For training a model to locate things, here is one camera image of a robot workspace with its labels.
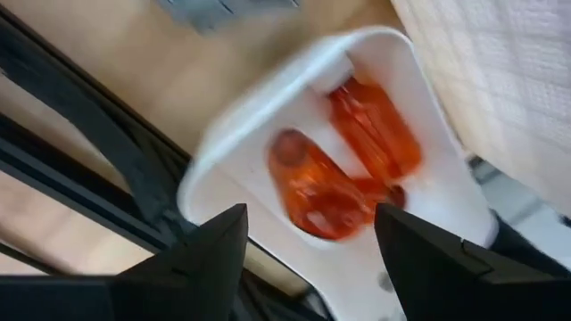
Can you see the large white plastic basket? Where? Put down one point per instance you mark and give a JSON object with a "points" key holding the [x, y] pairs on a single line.
{"points": [[499, 67]]}

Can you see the small clear plastic container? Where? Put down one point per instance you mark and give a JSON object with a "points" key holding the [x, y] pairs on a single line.
{"points": [[250, 147]]}

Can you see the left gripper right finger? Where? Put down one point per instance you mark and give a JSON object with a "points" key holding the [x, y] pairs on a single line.
{"points": [[468, 290]]}

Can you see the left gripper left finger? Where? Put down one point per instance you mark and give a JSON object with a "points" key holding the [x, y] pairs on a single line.
{"points": [[134, 294]]}

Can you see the black aluminium table frame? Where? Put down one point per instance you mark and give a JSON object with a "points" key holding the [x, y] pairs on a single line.
{"points": [[111, 138]]}

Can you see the red medicine bottle white cap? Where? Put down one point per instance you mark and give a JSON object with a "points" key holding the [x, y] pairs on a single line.
{"points": [[383, 191], [379, 129], [312, 191]]}

